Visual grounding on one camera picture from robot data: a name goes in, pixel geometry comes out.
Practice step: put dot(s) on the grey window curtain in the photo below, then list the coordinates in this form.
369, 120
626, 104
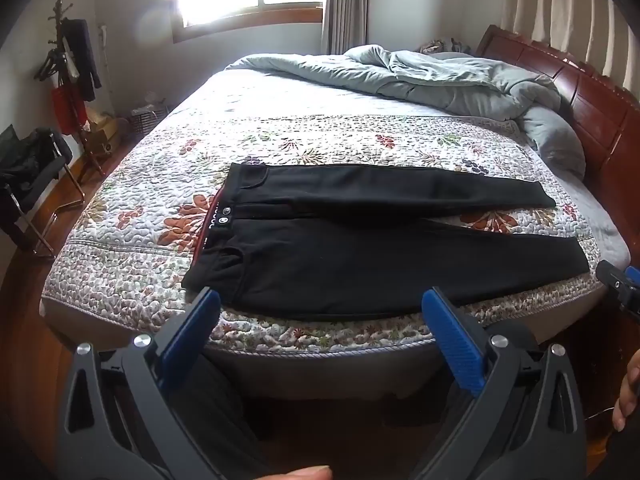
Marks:
345, 5

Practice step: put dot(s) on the patterned pillow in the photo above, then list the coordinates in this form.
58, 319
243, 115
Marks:
440, 46

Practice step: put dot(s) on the person's left hand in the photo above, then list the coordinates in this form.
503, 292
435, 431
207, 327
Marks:
305, 474

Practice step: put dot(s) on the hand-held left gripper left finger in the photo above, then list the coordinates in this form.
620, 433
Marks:
192, 327

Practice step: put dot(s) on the wicker basket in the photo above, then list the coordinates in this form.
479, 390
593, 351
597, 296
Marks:
147, 120

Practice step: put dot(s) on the floral quilted bedspread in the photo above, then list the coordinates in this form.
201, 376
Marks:
150, 240

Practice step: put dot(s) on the grey duvet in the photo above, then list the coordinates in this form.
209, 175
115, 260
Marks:
425, 75

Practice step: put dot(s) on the dark hanging jacket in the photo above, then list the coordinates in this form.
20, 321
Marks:
85, 55

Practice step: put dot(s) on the black pants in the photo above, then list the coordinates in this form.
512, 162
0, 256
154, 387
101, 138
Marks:
350, 260

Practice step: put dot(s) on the grey bed base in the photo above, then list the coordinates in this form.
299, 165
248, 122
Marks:
325, 375

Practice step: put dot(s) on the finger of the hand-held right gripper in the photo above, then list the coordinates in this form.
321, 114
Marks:
620, 285

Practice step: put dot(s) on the cardboard box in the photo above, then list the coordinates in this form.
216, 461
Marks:
100, 132

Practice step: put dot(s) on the beige striped curtain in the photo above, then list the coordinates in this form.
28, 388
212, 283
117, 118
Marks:
565, 5

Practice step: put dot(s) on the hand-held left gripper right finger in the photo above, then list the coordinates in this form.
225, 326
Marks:
452, 335

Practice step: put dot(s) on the red hanging bag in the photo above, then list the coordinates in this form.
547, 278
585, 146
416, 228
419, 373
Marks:
66, 110

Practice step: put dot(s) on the wooden headboard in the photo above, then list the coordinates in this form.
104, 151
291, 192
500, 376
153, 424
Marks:
600, 110

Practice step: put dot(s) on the person's right hand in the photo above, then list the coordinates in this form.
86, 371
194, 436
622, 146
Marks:
631, 390

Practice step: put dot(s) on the wooden coat rack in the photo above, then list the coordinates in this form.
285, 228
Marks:
61, 15

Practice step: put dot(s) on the folding chair with dark clothes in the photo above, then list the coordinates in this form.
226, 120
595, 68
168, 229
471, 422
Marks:
30, 160

